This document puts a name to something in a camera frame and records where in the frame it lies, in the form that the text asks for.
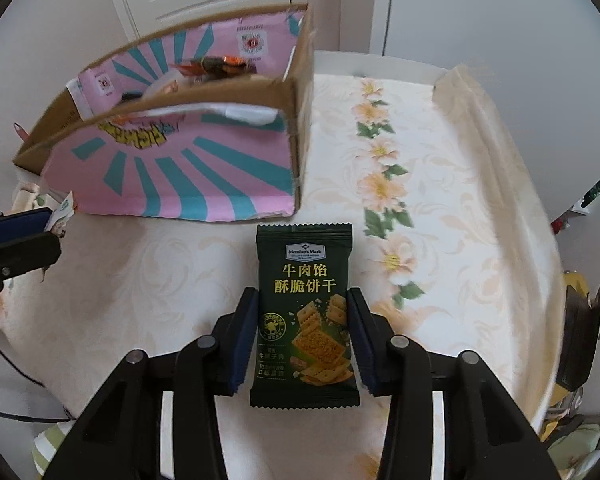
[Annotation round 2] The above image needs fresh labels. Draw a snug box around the pale yellow snack packet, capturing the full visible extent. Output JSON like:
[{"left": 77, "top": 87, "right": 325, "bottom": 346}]
[{"left": 144, "top": 74, "right": 191, "bottom": 102}]

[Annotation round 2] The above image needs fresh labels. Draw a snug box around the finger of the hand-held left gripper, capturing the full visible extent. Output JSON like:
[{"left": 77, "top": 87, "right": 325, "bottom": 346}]
[
  {"left": 0, "top": 196, "right": 51, "bottom": 248},
  {"left": 0, "top": 232, "right": 62, "bottom": 313}
]

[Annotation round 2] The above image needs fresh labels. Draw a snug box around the pink striped cardboard box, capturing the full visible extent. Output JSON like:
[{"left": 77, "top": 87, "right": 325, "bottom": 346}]
[{"left": 11, "top": 2, "right": 316, "bottom": 223}]

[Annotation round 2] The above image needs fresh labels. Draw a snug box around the black folded bag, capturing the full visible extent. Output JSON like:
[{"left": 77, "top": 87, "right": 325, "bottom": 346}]
[{"left": 560, "top": 277, "right": 600, "bottom": 392}]

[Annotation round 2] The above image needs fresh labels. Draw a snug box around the floral tablecloth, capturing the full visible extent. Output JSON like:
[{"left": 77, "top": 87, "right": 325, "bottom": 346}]
[{"left": 0, "top": 50, "right": 568, "bottom": 480}]

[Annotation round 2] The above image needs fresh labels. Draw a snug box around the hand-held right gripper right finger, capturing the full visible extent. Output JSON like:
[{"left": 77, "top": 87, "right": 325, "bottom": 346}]
[{"left": 347, "top": 287, "right": 561, "bottom": 480}]

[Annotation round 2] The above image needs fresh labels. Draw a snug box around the dark green cracker packet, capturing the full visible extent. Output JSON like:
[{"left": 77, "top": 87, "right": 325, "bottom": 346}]
[{"left": 250, "top": 222, "right": 361, "bottom": 408}]

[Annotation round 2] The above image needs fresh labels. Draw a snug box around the pile of colourful packets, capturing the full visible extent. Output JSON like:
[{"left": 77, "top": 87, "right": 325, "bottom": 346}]
[{"left": 550, "top": 175, "right": 600, "bottom": 233}]

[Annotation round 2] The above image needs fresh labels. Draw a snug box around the light green cloth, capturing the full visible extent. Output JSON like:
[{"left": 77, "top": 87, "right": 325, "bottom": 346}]
[{"left": 32, "top": 422, "right": 76, "bottom": 480}]

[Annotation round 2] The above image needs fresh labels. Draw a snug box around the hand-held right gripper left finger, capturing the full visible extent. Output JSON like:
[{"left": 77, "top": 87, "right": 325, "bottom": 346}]
[{"left": 45, "top": 286, "right": 261, "bottom": 480}]

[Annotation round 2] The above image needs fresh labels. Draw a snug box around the black cable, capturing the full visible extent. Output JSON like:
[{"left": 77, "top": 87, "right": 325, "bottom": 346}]
[{"left": 0, "top": 327, "right": 76, "bottom": 423}]

